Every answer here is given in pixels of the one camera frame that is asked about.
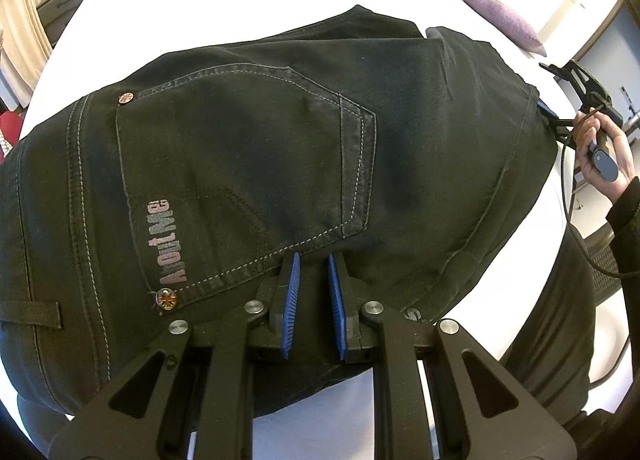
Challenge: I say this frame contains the person's right hand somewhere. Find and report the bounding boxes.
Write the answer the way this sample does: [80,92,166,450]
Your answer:
[572,109,634,202]

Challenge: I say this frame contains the person's right forearm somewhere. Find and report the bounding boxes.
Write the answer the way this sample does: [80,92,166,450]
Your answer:
[604,185,640,291]

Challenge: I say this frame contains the black cable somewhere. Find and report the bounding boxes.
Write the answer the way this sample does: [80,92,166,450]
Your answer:
[559,137,632,386]

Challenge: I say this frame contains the cream curtain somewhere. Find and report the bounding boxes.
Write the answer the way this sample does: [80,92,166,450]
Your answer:
[0,0,57,108]

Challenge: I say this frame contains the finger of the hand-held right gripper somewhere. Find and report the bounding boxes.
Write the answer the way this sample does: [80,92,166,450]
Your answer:
[539,60,609,109]
[537,101,577,134]

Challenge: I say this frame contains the red clothes iron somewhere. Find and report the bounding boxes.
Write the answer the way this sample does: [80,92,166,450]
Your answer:
[0,112,22,157]

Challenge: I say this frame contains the black denim pants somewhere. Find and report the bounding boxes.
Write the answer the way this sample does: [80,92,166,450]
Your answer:
[0,4,560,428]

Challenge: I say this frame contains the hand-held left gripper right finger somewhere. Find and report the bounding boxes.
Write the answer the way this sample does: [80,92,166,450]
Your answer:
[326,253,576,460]

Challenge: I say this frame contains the purple pillow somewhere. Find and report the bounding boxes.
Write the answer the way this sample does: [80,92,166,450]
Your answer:
[454,0,546,55]

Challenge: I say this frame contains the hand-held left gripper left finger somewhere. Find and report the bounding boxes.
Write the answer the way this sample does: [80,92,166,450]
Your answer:
[50,252,301,460]

